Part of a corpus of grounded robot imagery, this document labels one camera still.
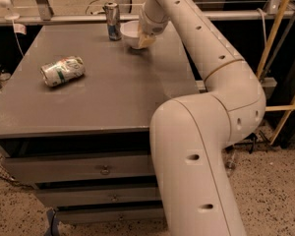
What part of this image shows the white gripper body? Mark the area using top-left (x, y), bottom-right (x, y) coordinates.
top-left (139, 11), bottom-right (169, 35)

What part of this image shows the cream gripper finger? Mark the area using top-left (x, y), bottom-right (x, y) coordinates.
top-left (138, 32), bottom-right (156, 49)

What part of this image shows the white bowl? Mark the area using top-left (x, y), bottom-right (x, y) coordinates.
top-left (120, 21), bottom-right (142, 49)

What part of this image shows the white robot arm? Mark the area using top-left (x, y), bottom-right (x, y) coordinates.
top-left (140, 0), bottom-right (266, 236)

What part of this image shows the redbull can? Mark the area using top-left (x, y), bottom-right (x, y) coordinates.
top-left (103, 2), bottom-right (122, 41)

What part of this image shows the crushed green white can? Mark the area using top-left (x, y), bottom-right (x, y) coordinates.
top-left (40, 56), bottom-right (86, 88)

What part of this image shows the grey drawer cabinet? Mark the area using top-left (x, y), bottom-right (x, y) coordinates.
top-left (0, 24), bottom-right (198, 215)

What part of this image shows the metal railing bar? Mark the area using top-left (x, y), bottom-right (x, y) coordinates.
top-left (0, 10), bottom-right (295, 27)

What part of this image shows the plastic bottle on floor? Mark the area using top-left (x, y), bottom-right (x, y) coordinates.
top-left (225, 151), bottom-right (237, 177)

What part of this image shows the white desk lamp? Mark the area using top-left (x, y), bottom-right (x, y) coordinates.
top-left (0, 0), bottom-right (20, 22)

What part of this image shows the middle grey drawer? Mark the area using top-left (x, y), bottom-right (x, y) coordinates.
top-left (36, 184), bottom-right (160, 207)

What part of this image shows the grey drawer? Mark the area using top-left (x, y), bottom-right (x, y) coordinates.
top-left (36, 184), bottom-right (160, 207)
top-left (4, 151), bottom-right (154, 183)
top-left (57, 206), bottom-right (164, 224)

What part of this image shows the bottom grey drawer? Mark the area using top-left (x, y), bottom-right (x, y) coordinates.
top-left (57, 206), bottom-right (164, 224)

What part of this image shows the top grey drawer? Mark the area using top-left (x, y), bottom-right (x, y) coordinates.
top-left (4, 151), bottom-right (154, 183)

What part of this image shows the white cable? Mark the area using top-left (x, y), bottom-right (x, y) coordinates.
top-left (256, 7), bottom-right (268, 44)

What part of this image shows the wooden yellow easel frame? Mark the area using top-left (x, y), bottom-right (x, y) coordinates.
top-left (256, 0), bottom-right (295, 146)

